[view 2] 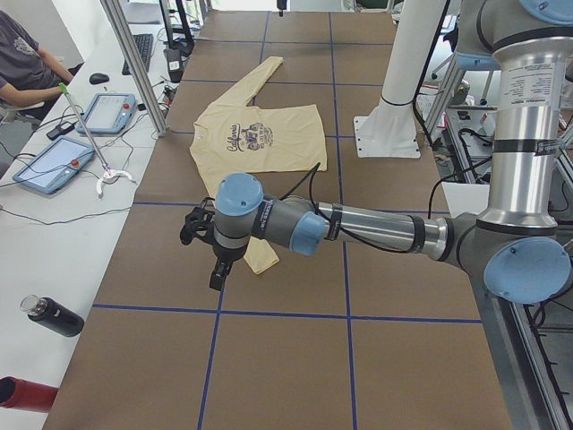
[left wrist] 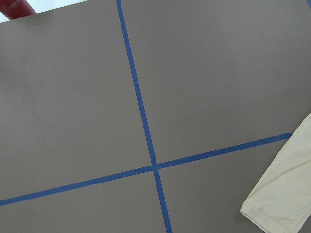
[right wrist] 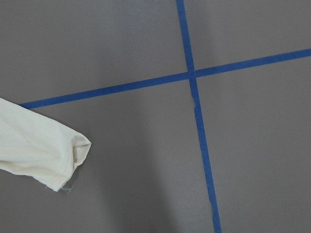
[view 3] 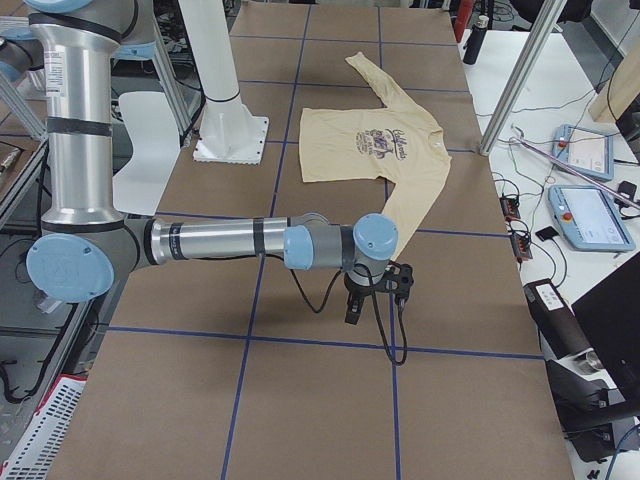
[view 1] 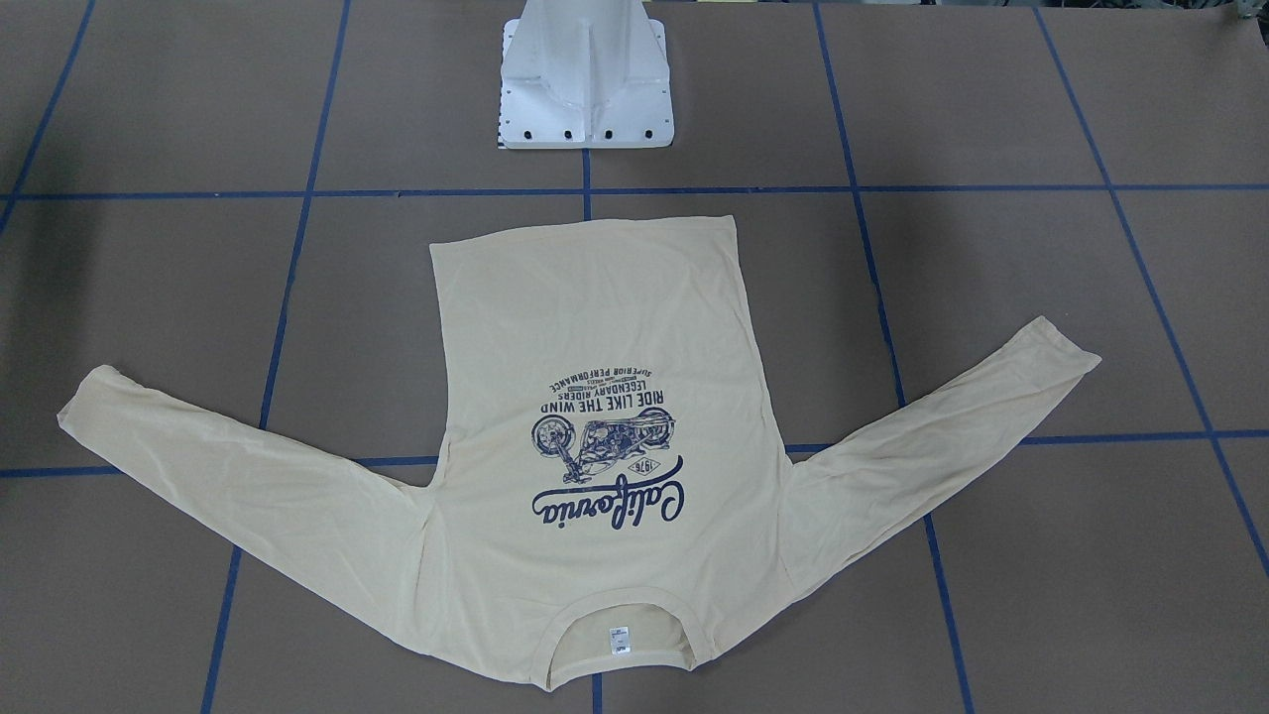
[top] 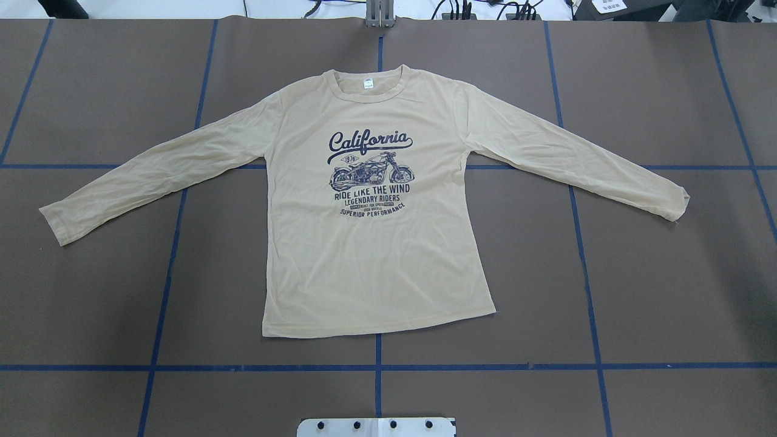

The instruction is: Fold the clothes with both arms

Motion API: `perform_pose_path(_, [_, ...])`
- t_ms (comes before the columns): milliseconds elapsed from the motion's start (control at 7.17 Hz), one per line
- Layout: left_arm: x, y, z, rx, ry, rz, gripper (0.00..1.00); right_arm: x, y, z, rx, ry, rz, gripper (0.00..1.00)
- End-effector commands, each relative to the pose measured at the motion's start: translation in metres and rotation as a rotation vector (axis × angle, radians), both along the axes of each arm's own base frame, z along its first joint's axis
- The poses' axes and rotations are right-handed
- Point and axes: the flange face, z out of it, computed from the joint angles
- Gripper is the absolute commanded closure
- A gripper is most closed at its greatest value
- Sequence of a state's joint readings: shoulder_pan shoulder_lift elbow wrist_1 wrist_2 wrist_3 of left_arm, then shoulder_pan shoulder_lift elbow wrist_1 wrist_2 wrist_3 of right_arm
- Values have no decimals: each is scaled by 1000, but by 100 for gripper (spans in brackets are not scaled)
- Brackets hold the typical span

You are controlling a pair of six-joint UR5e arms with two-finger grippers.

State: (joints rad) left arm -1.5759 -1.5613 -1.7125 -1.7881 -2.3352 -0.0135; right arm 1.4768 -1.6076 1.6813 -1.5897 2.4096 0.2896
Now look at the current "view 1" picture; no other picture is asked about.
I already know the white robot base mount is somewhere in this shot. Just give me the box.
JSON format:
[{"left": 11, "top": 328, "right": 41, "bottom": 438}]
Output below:
[{"left": 497, "top": 1, "right": 675, "bottom": 150}]

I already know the beige long sleeve printed shirt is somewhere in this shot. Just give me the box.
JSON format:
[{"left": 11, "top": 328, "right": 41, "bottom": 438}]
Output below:
[{"left": 58, "top": 216, "right": 1100, "bottom": 691}]

